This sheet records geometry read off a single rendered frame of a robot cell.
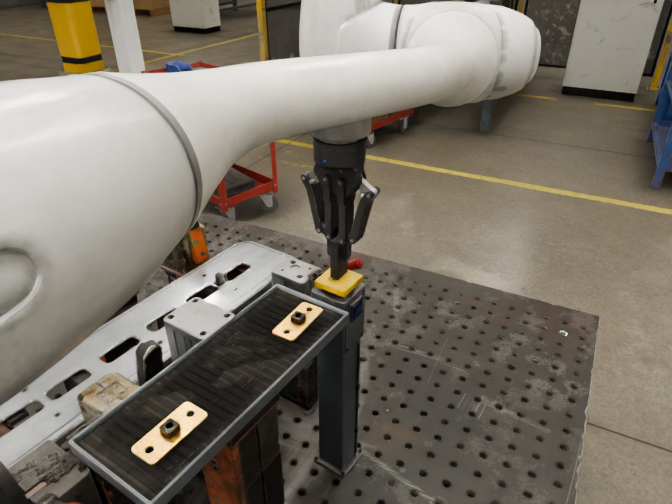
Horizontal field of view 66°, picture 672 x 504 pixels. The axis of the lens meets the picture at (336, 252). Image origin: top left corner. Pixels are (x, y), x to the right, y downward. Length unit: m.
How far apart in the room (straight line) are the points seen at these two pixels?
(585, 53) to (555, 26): 0.95
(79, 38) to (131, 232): 7.85
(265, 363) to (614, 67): 6.52
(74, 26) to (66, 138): 7.81
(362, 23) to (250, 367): 0.45
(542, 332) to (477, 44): 1.09
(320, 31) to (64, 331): 0.53
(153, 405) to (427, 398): 0.78
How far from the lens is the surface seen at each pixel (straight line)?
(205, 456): 0.62
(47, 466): 0.79
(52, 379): 1.03
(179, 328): 0.88
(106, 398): 0.84
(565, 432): 1.35
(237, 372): 0.70
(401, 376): 1.35
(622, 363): 2.71
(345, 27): 0.66
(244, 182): 3.46
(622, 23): 6.92
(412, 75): 0.49
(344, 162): 0.73
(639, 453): 2.36
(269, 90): 0.39
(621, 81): 7.02
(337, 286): 0.84
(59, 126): 0.22
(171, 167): 0.25
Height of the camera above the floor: 1.65
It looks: 31 degrees down
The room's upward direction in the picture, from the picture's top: straight up
